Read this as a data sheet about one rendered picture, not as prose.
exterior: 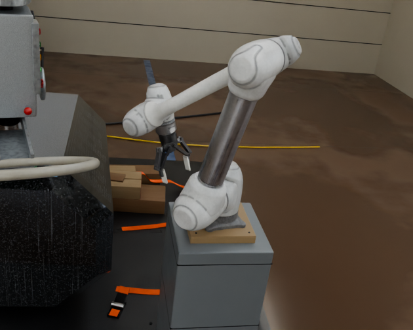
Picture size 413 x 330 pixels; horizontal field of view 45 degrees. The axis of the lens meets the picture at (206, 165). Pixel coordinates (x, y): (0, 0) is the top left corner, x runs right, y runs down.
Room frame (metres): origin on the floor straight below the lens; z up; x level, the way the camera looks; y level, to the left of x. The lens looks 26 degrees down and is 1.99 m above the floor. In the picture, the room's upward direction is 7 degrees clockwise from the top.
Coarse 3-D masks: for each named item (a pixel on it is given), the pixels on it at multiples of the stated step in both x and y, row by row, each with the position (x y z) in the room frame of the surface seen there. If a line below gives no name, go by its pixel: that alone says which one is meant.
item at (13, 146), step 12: (24, 120) 1.88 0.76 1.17; (0, 132) 1.83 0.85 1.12; (12, 132) 1.85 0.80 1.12; (24, 132) 1.79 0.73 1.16; (0, 144) 1.72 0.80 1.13; (12, 144) 1.73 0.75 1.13; (24, 144) 1.74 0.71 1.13; (0, 156) 1.53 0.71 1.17; (12, 156) 1.62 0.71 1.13; (24, 156) 1.64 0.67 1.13; (0, 168) 1.52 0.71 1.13
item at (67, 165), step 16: (0, 160) 1.53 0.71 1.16; (16, 160) 1.55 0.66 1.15; (32, 160) 1.57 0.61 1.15; (48, 160) 1.57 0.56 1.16; (64, 160) 1.56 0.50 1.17; (80, 160) 1.52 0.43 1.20; (96, 160) 1.39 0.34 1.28; (0, 176) 1.14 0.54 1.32; (16, 176) 1.15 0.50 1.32; (32, 176) 1.17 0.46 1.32; (48, 176) 1.20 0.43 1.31
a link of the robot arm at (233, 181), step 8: (232, 168) 1.81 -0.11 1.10; (240, 168) 1.86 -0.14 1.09; (232, 176) 1.79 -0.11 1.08; (240, 176) 1.82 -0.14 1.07; (232, 184) 1.77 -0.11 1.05; (240, 184) 1.81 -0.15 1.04; (232, 192) 1.76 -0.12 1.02; (240, 192) 1.82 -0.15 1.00; (232, 200) 1.76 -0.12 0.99; (240, 200) 1.83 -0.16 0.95; (232, 208) 1.78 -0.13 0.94; (224, 216) 1.78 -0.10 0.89
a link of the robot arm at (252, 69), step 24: (240, 48) 1.57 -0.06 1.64; (264, 48) 1.57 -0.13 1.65; (240, 72) 1.52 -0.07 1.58; (264, 72) 1.53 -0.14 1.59; (240, 96) 1.57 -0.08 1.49; (240, 120) 1.59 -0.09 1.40; (216, 144) 1.61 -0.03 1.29; (216, 168) 1.61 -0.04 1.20; (192, 192) 1.61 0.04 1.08; (216, 192) 1.61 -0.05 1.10; (192, 216) 1.56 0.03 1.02; (216, 216) 1.64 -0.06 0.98
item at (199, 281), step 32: (256, 224) 1.90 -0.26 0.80; (192, 256) 1.63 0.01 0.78; (224, 256) 1.66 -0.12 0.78; (256, 256) 1.69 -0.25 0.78; (160, 288) 1.99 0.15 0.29; (192, 288) 1.63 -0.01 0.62; (224, 288) 1.66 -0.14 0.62; (256, 288) 1.69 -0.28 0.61; (160, 320) 1.89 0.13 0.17; (192, 320) 1.64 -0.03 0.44; (224, 320) 1.67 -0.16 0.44; (256, 320) 1.70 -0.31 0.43
